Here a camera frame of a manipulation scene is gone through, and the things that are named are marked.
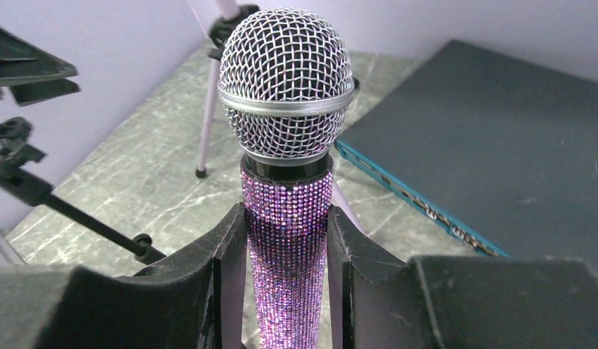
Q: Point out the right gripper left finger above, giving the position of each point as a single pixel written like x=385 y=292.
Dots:
x=193 y=298

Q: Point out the black microphone shock mount stand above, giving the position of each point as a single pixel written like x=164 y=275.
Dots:
x=15 y=152

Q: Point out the dark blue rack unit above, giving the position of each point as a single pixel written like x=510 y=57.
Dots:
x=502 y=152

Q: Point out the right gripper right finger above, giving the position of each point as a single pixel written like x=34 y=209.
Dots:
x=445 y=301

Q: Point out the lilac perforated music stand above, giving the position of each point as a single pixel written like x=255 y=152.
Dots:
x=230 y=11

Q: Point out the purple glitter microphone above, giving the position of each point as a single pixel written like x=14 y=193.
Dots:
x=286 y=83

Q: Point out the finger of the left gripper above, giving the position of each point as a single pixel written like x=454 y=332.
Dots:
x=40 y=91
x=24 y=63

